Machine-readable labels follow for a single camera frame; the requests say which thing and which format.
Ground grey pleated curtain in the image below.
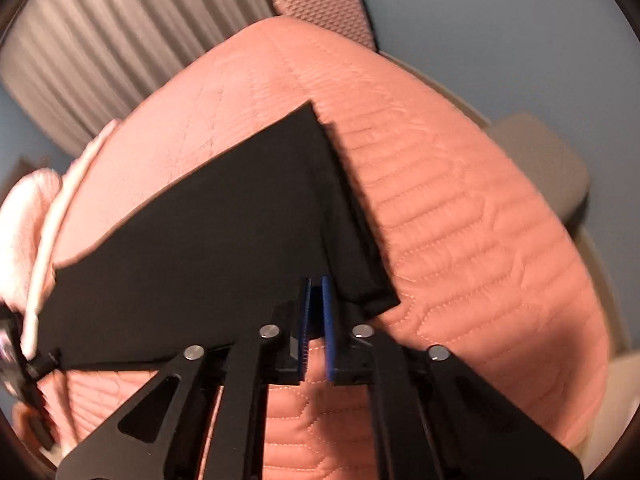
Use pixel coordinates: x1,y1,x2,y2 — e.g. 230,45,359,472
0,0,281,158

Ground cream bed base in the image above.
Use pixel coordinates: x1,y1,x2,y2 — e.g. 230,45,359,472
400,55,636,461

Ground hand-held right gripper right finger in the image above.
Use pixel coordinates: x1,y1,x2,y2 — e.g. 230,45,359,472
320,275,585,480

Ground black pants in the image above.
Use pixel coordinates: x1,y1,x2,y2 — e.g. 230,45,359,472
35,100,401,368

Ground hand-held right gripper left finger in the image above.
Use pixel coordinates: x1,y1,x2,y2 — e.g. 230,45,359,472
56,276,313,480

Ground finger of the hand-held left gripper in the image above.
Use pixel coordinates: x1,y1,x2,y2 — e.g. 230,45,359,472
27,349,62,373

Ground white fluffy pillow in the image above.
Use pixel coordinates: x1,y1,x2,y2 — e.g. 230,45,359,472
0,119,123,356

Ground pink quilted bedspread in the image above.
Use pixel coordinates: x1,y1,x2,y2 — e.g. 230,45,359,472
37,15,611,480

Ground grey upholstered chair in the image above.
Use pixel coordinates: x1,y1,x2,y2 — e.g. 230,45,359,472
485,112,593,223

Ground pink textured cushion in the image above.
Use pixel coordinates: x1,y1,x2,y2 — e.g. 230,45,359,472
270,0,376,51

